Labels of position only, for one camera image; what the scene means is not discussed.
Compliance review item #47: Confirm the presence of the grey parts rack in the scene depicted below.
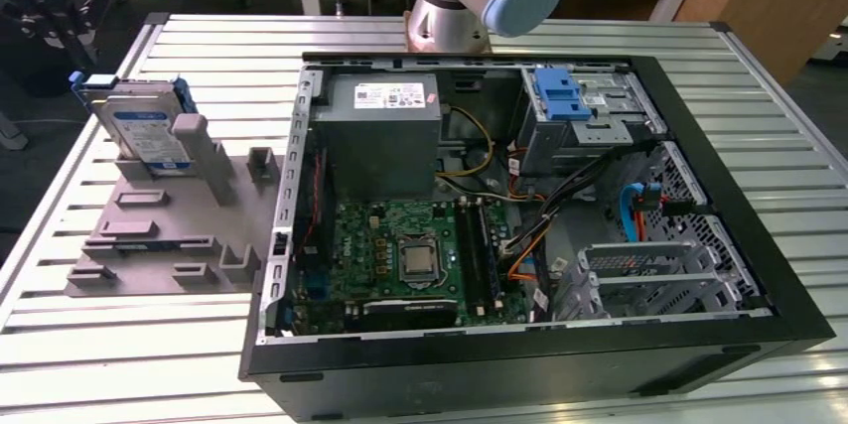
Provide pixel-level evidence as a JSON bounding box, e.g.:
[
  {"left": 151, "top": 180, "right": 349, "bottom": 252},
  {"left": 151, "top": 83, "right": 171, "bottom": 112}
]
[{"left": 64, "top": 113, "right": 288, "bottom": 299}]

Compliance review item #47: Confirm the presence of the blue plastic drive latch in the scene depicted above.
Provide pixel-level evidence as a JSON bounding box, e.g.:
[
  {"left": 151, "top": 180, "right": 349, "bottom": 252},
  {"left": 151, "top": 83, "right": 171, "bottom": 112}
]
[{"left": 533, "top": 68, "right": 592, "bottom": 123}]

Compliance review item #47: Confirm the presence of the hard disk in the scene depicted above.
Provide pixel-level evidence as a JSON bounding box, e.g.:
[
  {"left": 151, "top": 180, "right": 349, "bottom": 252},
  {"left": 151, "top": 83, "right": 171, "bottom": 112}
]
[{"left": 69, "top": 72, "right": 197, "bottom": 178}]

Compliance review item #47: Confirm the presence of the silver CPU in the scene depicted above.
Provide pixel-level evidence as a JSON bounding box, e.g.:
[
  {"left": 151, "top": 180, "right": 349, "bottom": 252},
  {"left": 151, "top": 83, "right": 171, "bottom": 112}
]
[{"left": 399, "top": 243, "right": 440, "bottom": 276}]

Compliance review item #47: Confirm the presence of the yellow wire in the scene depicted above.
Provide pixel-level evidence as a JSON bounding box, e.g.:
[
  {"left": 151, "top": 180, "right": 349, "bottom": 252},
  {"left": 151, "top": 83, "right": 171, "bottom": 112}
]
[{"left": 435, "top": 104, "right": 497, "bottom": 181}]

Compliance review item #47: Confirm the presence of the black RAM slot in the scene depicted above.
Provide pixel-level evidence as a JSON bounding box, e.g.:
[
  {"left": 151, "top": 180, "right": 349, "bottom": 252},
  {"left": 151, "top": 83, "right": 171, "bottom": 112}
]
[{"left": 455, "top": 198, "right": 491, "bottom": 317}]

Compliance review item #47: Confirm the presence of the black graphics card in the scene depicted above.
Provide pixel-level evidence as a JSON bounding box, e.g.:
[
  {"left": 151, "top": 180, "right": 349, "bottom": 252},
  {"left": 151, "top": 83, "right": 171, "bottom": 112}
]
[{"left": 343, "top": 296, "right": 460, "bottom": 332}]

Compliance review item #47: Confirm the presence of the grey power supply unit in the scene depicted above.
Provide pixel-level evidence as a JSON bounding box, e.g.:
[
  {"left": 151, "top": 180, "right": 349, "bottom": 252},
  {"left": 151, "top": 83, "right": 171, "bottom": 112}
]
[{"left": 309, "top": 71, "right": 444, "bottom": 203}]

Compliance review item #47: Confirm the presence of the black open PC case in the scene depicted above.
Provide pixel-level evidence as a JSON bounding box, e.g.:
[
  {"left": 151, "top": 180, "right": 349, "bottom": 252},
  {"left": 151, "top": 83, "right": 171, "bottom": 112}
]
[{"left": 237, "top": 50, "right": 837, "bottom": 423}]

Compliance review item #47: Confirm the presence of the CPU socket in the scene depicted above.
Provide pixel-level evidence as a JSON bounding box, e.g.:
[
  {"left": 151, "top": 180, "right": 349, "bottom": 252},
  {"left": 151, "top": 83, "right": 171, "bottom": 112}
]
[{"left": 391, "top": 233, "right": 447, "bottom": 292}]

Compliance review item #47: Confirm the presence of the orange wire bundle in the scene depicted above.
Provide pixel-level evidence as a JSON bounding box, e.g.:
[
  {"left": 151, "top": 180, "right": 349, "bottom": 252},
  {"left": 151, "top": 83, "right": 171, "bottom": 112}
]
[{"left": 507, "top": 224, "right": 555, "bottom": 282}]

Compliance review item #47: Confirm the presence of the green motherboard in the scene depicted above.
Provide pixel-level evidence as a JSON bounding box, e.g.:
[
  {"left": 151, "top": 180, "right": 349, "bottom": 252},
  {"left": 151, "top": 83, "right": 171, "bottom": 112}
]
[{"left": 291, "top": 198, "right": 535, "bottom": 335}]

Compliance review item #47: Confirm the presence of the black wire bundle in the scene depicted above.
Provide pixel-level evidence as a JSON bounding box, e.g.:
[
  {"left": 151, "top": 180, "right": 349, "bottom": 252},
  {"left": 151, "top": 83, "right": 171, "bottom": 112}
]
[{"left": 513, "top": 139, "right": 664, "bottom": 251}]

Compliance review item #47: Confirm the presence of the silver optical drive cage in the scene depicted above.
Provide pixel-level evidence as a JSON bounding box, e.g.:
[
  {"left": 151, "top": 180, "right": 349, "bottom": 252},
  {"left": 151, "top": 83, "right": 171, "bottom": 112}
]
[{"left": 519, "top": 65, "right": 668, "bottom": 178}]

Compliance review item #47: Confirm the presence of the RAM stick with blue label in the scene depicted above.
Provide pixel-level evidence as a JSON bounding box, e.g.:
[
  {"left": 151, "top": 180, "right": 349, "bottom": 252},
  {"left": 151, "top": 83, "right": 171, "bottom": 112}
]
[{"left": 477, "top": 203, "right": 507, "bottom": 299}]

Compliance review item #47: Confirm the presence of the blue data wire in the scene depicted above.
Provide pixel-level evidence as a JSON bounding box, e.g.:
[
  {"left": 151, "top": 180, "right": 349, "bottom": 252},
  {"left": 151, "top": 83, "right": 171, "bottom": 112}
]
[{"left": 620, "top": 183, "right": 664, "bottom": 246}]

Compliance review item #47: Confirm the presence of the coloured power wire black plug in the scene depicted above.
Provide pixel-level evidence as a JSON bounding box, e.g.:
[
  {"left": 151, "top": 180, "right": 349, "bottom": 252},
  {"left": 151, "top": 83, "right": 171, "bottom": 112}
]
[{"left": 628, "top": 194, "right": 715, "bottom": 246}]

